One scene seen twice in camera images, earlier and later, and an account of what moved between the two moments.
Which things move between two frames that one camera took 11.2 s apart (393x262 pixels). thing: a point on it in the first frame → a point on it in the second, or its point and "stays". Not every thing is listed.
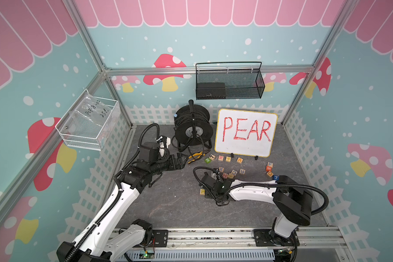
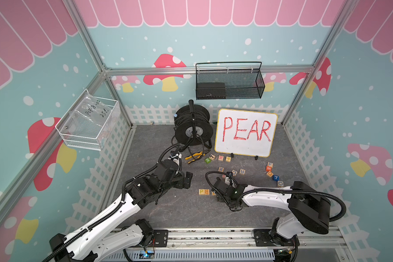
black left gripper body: (168, 164) → (177, 182)
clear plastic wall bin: (90, 123) stays
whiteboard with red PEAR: (244, 132) stays
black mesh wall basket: (231, 80) stays
